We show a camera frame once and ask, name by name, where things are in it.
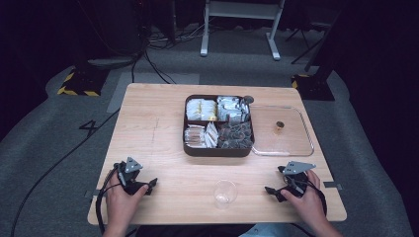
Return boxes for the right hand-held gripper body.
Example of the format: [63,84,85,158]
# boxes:
[277,160,317,199]

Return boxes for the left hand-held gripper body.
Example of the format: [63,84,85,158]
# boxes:
[113,156,150,197]

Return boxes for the person's right hand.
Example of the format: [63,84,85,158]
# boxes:
[280,169,328,229]

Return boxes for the person's left hand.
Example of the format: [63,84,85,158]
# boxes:
[105,171,150,229]

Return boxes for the person's blue trousers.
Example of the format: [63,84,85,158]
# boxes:
[238,223,299,237]

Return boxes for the clear lid with knob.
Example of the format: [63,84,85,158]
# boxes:
[248,104,315,158]

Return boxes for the clear plastic cup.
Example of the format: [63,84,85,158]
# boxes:
[212,179,238,210]

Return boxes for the pile of clear white packets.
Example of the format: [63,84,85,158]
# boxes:
[184,121,219,149]

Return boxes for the pile of dark brown packets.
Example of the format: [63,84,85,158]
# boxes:
[217,120,254,149]

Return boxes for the brown compartment box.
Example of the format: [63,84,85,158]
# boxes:
[182,94,255,158]

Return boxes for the pile of white yellow packets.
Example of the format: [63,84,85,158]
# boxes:
[186,98,218,121]

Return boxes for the pile of silver packets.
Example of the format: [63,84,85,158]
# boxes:
[216,96,250,123]

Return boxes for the yellow black striped stand base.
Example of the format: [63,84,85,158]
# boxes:
[291,72,336,102]
[56,65,110,98]

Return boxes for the black tripod stand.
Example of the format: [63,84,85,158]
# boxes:
[285,23,330,65]

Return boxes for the right hand-held gripper cable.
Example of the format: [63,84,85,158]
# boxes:
[304,179,328,216]

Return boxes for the hand-held gripper cable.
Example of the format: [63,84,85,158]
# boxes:
[304,179,328,216]
[95,163,123,235]

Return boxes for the left hand-held gripper cable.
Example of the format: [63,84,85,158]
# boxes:
[95,163,123,235]

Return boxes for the black floor cable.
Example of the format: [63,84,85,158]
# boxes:
[9,109,121,237]

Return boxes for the bundle of floor cables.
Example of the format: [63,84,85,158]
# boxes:
[130,19,211,85]

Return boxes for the white metal table frame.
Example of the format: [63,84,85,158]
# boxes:
[200,0,287,61]

